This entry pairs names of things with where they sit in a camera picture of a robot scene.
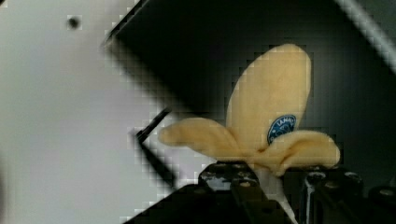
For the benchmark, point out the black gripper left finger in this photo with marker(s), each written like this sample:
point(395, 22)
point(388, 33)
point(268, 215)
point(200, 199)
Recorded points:
point(226, 193)

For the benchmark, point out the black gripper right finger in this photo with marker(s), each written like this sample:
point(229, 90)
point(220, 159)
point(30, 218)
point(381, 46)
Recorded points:
point(336, 197)

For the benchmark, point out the yellow plush banana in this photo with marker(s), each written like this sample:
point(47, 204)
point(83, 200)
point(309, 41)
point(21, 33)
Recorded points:
point(262, 123)

